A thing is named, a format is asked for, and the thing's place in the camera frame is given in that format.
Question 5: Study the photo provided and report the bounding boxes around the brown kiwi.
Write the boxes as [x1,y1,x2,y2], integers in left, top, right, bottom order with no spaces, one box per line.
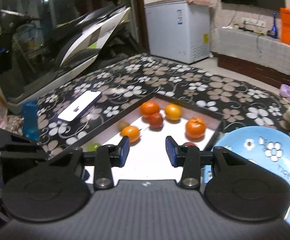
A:
[118,121,130,132]

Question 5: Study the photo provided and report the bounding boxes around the blue plastic bag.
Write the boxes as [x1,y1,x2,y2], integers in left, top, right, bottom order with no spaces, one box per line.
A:
[21,100,39,141]

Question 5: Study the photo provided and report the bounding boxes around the red apple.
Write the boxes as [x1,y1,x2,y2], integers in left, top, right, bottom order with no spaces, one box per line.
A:
[183,142,195,147]

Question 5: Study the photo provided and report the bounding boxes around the black white scooter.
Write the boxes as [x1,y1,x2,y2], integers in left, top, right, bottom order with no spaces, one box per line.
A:
[0,0,140,107]

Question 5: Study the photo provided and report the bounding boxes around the orange with stem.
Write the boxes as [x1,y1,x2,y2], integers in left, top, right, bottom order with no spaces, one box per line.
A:
[185,118,206,139]

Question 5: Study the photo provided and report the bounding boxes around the white smartphone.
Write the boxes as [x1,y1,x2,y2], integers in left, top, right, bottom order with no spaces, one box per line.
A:
[57,90,102,122]

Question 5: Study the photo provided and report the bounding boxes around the covered low cabinet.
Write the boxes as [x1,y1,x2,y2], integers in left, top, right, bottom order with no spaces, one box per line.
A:
[211,28,290,88]

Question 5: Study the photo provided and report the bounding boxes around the green apple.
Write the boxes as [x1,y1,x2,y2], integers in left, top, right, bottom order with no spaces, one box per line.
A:
[87,142,101,152]

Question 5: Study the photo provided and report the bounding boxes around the small red tomato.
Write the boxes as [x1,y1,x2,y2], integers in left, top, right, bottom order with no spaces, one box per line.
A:
[148,112,163,129]

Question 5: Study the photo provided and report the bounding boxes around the purple plastic toy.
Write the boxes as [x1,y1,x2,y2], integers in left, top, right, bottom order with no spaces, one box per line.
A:
[279,84,290,100]

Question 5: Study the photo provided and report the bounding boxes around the floral black tablecloth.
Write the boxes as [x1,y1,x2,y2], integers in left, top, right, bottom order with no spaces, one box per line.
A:
[37,54,290,154]

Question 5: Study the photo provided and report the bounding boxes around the white chest freezer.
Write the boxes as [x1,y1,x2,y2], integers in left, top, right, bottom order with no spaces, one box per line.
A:
[144,0,211,64]

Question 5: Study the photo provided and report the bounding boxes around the yellow orange back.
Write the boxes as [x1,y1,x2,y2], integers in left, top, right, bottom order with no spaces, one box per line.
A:
[164,103,182,121]

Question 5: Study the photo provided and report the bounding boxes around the blue tiger plate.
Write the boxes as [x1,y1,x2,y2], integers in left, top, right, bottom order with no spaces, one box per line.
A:
[204,126,290,225]

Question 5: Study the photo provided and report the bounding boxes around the black white shallow tray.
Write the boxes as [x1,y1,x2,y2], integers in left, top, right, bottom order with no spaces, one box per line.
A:
[66,93,223,184]

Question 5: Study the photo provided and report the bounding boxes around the blue glass bottle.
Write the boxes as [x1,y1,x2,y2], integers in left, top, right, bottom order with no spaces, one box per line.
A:
[267,12,278,39]

